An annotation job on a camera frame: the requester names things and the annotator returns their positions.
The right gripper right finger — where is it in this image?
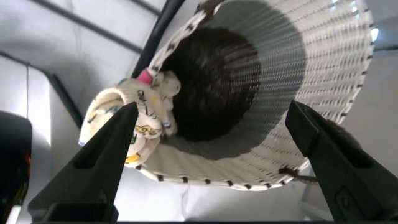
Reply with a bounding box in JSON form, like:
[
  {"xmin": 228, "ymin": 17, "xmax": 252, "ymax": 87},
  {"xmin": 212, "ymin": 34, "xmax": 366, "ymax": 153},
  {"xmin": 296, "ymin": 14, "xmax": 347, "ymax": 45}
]
[{"xmin": 285, "ymin": 100, "xmax": 398, "ymax": 222}]

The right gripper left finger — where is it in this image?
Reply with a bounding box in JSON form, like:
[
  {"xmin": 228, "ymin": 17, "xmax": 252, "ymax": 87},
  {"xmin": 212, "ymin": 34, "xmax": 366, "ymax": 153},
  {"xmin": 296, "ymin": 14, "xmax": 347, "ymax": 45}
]
[{"xmin": 27, "ymin": 101, "xmax": 139, "ymax": 222}]

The white laundry basket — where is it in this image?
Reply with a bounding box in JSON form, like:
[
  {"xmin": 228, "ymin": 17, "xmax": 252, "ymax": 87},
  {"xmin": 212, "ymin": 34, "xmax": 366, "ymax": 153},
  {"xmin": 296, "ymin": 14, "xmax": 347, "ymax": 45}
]
[{"xmin": 133, "ymin": 0, "xmax": 376, "ymax": 192}]

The cream printed garment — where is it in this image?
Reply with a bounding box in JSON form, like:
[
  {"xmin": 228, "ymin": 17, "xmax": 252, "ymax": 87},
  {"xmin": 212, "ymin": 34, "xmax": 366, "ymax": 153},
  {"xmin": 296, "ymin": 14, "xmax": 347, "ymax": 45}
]
[{"xmin": 78, "ymin": 68, "xmax": 182, "ymax": 169}]

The black clothes rack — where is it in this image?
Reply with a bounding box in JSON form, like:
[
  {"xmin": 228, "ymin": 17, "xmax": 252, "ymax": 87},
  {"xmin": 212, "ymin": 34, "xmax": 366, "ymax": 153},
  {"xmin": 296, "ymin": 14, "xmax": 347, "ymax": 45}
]
[{"xmin": 30, "ymin": 0, "xmax": 187, "ymax": 78}]

